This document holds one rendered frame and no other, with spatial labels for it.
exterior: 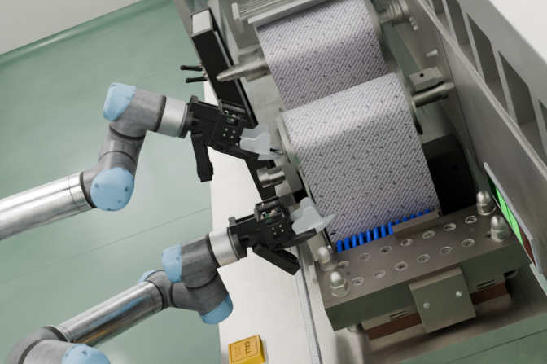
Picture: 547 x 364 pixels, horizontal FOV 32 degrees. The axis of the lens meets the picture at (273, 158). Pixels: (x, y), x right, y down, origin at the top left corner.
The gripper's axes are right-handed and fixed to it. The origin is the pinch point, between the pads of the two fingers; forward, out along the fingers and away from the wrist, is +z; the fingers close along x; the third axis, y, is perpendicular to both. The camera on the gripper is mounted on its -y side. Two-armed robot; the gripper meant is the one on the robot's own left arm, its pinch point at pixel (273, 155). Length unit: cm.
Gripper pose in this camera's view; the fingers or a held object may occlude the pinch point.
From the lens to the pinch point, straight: 191.5
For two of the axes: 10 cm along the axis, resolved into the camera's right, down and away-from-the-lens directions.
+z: 9.4, 2.6, 2.3
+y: 3.4, -8.5, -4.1
